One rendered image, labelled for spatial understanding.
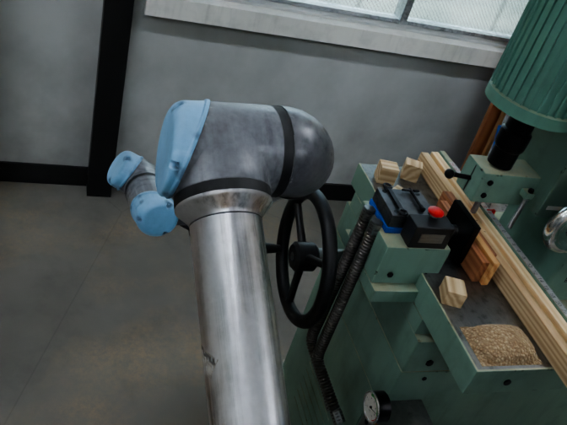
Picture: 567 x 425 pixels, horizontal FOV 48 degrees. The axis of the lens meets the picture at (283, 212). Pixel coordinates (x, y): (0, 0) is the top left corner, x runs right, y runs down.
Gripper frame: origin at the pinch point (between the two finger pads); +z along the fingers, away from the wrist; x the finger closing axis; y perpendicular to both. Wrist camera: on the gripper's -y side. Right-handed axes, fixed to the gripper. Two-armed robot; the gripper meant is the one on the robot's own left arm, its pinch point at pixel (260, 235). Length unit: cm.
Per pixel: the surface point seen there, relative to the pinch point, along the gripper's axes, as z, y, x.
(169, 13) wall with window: -8, 3, -114
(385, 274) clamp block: 7.8, -18.8, 24.5
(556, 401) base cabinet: 70, -18, 33
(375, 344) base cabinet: 25.3, -2.8, 22.4
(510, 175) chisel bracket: 21, -46, 14
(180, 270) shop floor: 41, 66, -69
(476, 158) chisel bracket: 16.4, -43.7, 9.2
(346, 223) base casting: 21.1, -10.6, -7.3
